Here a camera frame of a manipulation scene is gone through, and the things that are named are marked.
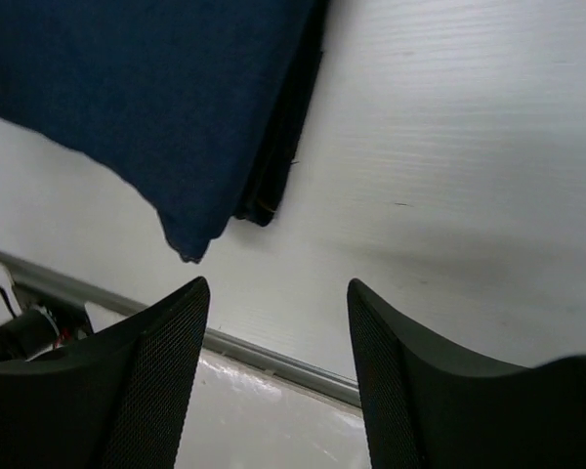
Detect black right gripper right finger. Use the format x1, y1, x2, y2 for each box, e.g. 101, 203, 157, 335
347, 279, 586, 468

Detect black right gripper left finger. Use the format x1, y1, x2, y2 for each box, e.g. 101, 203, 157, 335
0, 277, 210, 468

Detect dark blue denim trousers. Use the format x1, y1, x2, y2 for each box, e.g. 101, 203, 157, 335
0, 0, 328, 262

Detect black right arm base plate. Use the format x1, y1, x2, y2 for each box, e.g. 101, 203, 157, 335
0, 284, 94, 362

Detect aluminium front rail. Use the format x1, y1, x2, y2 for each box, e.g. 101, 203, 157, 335
0, 251, 360, 407

